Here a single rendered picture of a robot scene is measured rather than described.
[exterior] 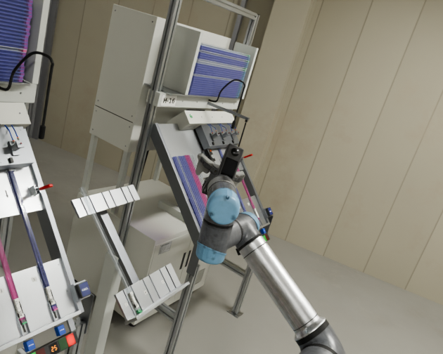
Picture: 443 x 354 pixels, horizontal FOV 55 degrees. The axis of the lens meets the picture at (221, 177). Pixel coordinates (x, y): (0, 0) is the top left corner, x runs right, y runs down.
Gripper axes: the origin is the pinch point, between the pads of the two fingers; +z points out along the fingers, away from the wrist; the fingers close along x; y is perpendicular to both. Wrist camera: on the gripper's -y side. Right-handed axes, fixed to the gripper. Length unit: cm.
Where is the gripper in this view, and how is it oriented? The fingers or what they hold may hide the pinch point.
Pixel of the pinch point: (221, 162)
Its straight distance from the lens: 130.2
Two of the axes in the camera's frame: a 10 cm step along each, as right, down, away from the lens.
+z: -0.4, -2.9, 9.6
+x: 9.1, 3.9, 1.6
